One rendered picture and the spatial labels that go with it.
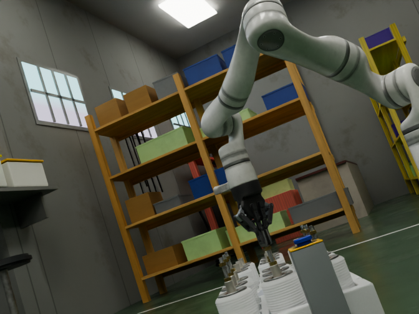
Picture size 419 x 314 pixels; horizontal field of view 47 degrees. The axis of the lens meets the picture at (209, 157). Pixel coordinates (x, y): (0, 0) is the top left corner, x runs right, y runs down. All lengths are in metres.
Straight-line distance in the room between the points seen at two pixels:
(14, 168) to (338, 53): 3.27
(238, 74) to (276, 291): 0.51
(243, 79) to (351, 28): 8.73
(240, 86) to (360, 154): 8.34
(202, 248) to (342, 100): 5.26
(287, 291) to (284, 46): 0.56
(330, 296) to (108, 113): 4.82
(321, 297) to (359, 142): 8.46
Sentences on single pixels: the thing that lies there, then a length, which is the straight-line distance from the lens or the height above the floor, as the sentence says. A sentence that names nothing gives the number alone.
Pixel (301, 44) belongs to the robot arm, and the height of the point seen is 0.70.
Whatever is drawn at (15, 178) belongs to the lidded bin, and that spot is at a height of 1.33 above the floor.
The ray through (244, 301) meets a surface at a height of 0.23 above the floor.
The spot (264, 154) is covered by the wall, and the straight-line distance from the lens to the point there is 9.70.
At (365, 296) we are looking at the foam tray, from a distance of 1.18.
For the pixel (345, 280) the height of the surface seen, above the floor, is 0.20.
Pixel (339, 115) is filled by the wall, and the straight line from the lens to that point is 9.51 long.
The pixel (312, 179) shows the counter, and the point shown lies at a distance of 6.93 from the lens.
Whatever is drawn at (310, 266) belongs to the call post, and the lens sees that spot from 1.02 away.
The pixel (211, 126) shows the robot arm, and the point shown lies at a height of 0.65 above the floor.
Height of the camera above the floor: 0.39
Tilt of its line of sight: 9 degrees up
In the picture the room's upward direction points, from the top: 20 degrees counter-clockwise
